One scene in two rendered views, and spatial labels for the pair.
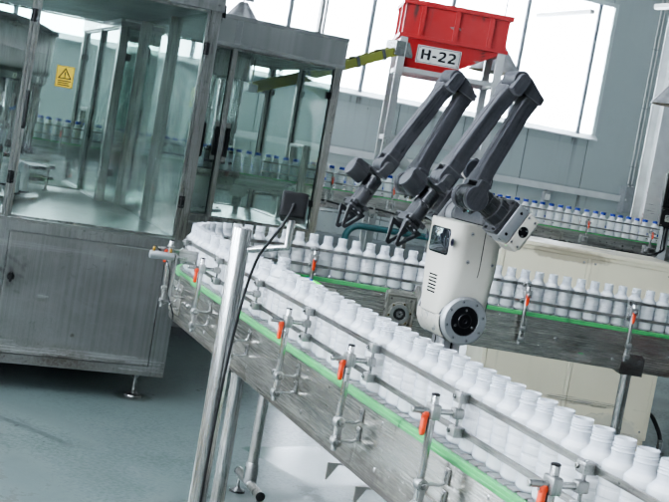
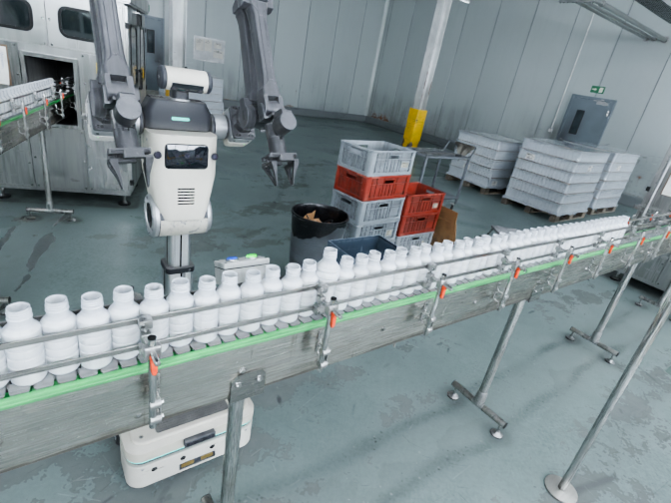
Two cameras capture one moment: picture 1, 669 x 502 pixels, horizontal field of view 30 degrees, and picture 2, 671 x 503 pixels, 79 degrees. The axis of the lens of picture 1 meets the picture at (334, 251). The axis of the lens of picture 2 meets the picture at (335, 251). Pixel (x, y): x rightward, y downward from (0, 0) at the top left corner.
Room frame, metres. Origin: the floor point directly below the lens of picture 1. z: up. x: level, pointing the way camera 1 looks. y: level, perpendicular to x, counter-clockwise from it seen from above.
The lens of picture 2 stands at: (3.93, 1.14, 1.65)
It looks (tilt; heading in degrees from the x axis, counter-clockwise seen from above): 24 degrees down; 252
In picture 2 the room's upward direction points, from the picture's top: 11 degrees clockwise
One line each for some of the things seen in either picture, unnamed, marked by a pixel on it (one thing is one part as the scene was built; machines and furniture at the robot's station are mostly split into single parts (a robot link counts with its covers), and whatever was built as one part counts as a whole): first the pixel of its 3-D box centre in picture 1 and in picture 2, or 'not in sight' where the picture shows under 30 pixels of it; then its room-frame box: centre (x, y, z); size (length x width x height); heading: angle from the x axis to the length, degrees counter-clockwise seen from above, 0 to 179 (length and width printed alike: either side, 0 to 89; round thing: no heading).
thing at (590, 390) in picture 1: (562, 339); not in sight; (7.78, -1.50, 0.59); 1.10 x 0.62 x 1.18; 93
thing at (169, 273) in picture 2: not in sight; (177, 304); (4.06, -0.41, 0.65); 0.11 x 0.11 x 0.40; 21
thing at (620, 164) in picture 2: not in sight; (589, 177); (-3.18, -5.41, 0.59); 1.25 x 1.03 x 1.17; 22
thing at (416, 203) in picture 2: not in sight; (411, 198); (1.93, -2.72, 0.55); 0.61 x 0.41 x 0.22; 24
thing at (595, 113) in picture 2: not in sight; (575, 142); (-4.35, -7.26, 1.05); 1.00 x 0.10 x 2.10; 111
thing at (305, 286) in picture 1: (302, 310); (384, 274); (3.39, 0.06, 1.08); 0.06 x 0.06 x 0.17
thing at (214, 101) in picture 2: not in sight; (191, 96); (4.62, -9.77, 0.50); 1.24 x 1.03 x 1.00; 24
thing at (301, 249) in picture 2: not in sight; (315, 250); (3.15, -1.77, 0.32); 0.45 x 0.45 x 0.64
